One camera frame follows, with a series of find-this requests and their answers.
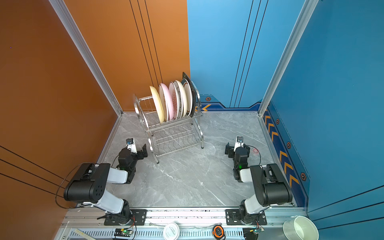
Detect steel wire dish rack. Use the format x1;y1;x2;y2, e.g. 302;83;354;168
134;96;205;164

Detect yellow round plate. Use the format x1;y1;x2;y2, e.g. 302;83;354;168
150;86;165;123

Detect pink round plate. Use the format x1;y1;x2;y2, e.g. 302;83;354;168
168;91;174;121

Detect black floral square plate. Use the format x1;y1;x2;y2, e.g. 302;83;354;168
183;72;202;118

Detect cream round plate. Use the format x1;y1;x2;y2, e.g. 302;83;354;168
176;80;188;117

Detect white plate green red rim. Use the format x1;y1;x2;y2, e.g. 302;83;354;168
182;79;193;117

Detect white plate black characters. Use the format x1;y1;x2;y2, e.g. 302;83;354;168
159;83;169;122

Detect white plate orange sunburst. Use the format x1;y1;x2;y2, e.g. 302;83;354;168
169;82;179;120

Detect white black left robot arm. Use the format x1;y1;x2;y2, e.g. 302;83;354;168
64;139;148;226

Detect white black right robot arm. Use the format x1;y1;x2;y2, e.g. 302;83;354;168
225;140;293;225

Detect green circuit board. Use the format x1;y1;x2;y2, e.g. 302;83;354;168
114;228;134;240

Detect orange black tape measure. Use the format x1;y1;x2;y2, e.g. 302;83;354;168
212;225;226;240

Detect white round lid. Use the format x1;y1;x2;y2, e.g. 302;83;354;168
163;223;180;240

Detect white bucket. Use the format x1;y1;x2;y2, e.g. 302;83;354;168
283;216;319;240

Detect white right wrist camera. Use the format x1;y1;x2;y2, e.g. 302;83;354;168
234;136;244;151

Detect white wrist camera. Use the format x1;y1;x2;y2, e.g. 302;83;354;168
234;136;244;151
126;138;137;154

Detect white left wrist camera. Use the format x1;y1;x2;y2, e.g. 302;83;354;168
126;138;137;154

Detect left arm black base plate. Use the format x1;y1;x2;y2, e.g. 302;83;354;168
104;209;147;227

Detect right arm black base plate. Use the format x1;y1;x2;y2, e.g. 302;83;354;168
225;209;268;226

